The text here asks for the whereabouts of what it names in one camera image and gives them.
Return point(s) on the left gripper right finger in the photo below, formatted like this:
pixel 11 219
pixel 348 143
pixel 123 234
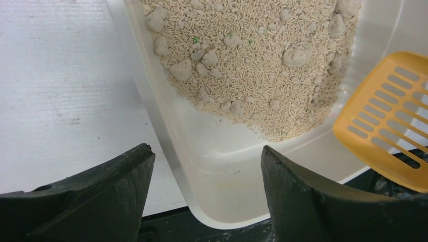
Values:
pixel 305 206

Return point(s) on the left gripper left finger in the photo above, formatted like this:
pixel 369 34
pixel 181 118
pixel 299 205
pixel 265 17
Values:
pixel 103 203

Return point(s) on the white litter box tray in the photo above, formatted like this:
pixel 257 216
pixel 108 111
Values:
pixel 215 162

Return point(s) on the yellow litter scoop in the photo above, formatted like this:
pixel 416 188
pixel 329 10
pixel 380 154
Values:
pixel 384 122

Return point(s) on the beige cat litter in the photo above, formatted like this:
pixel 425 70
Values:
pixel 275 66

